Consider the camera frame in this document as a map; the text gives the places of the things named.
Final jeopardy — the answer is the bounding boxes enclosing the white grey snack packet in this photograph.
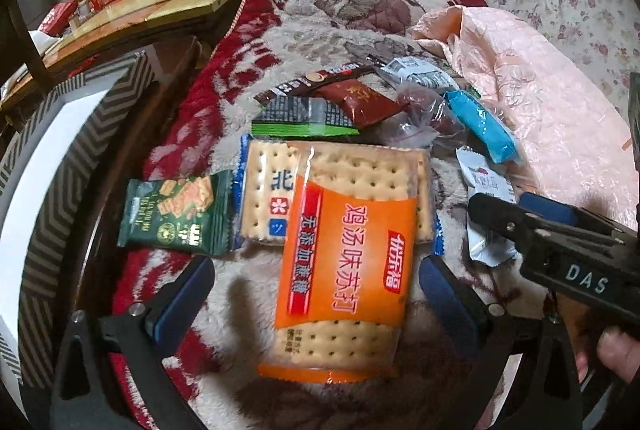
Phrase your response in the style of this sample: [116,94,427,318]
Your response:
[380,56,460,90]

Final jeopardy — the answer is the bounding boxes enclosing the brown coffee stick sachet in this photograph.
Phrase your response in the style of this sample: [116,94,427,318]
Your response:
[254,62,375,106]

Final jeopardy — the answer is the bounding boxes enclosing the green black snack packet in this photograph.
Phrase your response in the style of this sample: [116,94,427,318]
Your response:
[250,96,359,138]

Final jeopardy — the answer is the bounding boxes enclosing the clear bag of red dates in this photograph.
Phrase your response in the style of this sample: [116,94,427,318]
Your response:
[378,82,468,150]

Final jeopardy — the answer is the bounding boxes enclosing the right hand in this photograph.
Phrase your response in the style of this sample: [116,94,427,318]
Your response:
[575,326,640,384]

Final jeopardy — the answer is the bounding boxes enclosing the orange soda cracker pack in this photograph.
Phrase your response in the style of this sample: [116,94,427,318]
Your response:
[258,142,421,384]

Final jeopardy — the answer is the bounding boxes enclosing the light blue snack packet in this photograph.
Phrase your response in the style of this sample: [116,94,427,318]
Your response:
[444,90,521,164]

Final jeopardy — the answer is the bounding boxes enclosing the dark green beef cracker packet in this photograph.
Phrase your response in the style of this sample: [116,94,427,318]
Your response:
[117,171,234,257]

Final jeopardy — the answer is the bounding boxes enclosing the pink quilted blanket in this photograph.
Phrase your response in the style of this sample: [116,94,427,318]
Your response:
[411,5,639,230]

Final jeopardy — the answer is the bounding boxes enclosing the wooden coffee table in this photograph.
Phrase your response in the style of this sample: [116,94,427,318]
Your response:
[0,0,271,112]

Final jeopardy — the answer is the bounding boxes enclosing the red snack packet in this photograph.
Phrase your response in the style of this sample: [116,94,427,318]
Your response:
[311,79,401,130]

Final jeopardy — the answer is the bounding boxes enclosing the white tray with striped rim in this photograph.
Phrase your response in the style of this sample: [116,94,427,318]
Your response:
[1,51,155,410]

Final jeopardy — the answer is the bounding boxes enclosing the blue-edged Hokkaido cracker pack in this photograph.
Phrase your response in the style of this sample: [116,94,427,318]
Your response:
[234,134,436,246]

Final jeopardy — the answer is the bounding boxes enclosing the white small snack packet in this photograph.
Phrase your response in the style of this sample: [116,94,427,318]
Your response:
[456,148,518,268]

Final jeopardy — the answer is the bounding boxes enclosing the floral sofa cover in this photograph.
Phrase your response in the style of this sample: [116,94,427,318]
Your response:
[486,0,639,116]

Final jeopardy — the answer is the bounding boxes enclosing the red gift box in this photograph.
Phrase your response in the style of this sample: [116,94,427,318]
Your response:
[38,0,78,37]

